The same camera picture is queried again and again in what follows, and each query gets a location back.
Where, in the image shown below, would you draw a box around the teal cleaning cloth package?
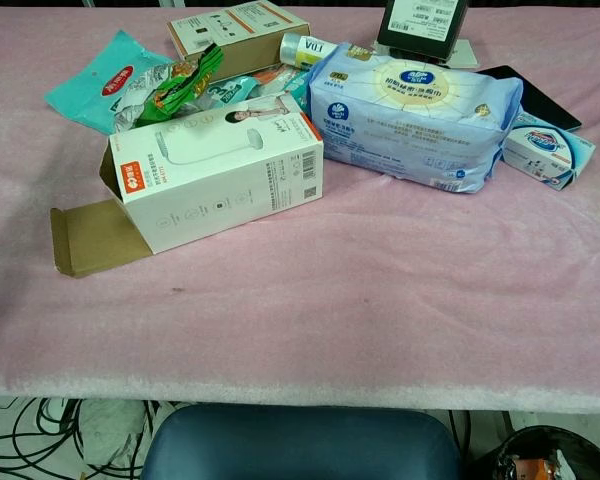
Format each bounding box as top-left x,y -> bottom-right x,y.
43,29 -> 176,136

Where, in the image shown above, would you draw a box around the pink fleece table cloth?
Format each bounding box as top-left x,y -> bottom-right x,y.
0,5 -> 600,416

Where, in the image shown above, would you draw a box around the white lamp box open flap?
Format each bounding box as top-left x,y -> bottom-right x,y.
49,92 -> 325,278

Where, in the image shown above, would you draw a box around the teal orange small packet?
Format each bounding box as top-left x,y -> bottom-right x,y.
252,64 -> 314,114

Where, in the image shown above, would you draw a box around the teal wipes packet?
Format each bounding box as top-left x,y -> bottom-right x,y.
194,74 -> 261,111

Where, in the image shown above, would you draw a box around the white yellow tube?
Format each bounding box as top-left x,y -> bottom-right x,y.
278,32 -> 340,71

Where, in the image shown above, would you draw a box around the green snack bag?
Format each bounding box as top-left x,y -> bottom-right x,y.
138,42 -> 225,129

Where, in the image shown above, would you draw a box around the flat brown white carton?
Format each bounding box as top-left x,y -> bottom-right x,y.
167,0 -> 312,84

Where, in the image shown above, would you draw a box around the silver crumpled snack bag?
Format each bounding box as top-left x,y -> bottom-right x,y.
112,62 -> 181,134

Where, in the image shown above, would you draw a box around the black box with labels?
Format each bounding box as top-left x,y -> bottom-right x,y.
377,0 -> 470,64

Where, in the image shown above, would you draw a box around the white blue soap box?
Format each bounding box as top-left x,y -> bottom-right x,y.
502,110 -> 597,192

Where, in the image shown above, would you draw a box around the white plastic bag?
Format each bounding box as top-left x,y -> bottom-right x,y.
79,399 -> 154,466

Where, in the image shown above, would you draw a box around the orange snack bag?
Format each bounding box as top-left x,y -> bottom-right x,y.
512,457 -> 556,480

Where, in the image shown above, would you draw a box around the black trash bin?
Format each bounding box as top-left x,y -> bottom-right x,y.
472,424 -> 600,480

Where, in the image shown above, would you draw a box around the black floor cables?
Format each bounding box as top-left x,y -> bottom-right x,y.
0,397 -> 154,480

